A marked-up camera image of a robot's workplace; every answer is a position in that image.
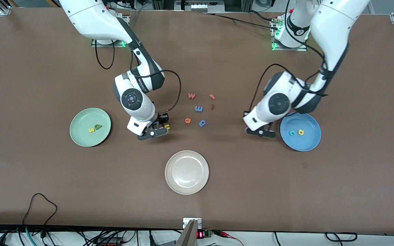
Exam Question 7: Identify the blue plate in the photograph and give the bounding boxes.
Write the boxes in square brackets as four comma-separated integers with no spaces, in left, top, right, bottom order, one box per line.
[280,113,321,152]

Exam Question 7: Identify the white plate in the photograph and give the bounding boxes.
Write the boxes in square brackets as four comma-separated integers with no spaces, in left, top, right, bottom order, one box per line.
[165,150,209,195]

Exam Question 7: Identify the green plate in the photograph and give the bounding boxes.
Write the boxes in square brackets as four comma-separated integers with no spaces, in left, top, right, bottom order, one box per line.
[70,108,111,147]

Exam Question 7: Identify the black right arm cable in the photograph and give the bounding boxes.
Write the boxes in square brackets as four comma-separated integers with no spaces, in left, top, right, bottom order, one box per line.
[94,39,182,113]

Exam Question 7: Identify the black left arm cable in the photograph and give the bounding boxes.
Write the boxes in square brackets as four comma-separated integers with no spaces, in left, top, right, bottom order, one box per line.
[250,0,328,113]

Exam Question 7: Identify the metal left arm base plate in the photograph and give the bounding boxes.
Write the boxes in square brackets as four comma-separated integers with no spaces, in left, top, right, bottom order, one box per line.
[271,16,308,52]

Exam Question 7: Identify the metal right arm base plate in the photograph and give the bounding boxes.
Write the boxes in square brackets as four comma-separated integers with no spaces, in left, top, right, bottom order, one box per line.
[91,38,129,47]

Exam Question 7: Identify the black cable to arm base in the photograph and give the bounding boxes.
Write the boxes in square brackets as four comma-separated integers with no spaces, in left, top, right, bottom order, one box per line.
[200,10,281,30]

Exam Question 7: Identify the grey camera mount bar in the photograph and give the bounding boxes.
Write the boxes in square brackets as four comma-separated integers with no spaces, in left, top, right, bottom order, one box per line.
[176,219,199,246]

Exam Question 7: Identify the red cable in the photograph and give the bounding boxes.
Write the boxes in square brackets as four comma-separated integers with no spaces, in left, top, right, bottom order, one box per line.
[216,230,245,246]

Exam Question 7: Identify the thin black looped cable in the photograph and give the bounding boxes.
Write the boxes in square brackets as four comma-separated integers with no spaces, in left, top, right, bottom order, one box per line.
[23,193,58,228]

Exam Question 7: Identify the aluminium frame equipment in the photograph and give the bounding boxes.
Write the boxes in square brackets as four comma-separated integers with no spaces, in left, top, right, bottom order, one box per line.
[153,0,254,13]

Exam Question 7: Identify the black coiled cable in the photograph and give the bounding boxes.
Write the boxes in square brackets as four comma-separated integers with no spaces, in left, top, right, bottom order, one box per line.
[325,232,358,242]

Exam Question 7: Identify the teal cable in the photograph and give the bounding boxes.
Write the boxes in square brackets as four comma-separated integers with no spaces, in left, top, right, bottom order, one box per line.
[25,226,35,246]

